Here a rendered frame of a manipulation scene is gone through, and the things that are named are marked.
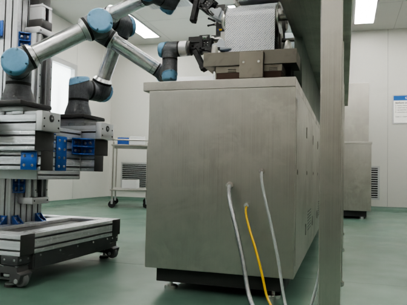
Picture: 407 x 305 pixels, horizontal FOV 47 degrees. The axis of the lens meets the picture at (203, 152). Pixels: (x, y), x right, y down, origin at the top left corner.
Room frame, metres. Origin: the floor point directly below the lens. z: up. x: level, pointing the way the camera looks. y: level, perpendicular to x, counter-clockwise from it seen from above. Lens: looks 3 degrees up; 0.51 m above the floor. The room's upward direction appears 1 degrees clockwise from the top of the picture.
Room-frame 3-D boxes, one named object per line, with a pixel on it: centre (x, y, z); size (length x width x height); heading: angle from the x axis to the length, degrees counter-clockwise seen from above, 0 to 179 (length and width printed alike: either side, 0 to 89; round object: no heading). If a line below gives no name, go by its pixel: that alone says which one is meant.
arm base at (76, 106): (2.69, 0.73, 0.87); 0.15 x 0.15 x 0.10
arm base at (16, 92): (2.23, 0.89, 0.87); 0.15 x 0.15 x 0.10
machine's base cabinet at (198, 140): (3.15, -0.42, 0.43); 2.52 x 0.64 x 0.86; 163
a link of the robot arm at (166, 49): (2.29, 0.18, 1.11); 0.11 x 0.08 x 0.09; 73
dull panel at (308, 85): (3.20, -0.74, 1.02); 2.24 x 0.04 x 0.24; 163
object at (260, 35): (2.18, -0.20, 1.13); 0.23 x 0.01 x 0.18; 73
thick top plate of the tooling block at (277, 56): (2.05, -0.21, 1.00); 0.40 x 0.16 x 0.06; 73
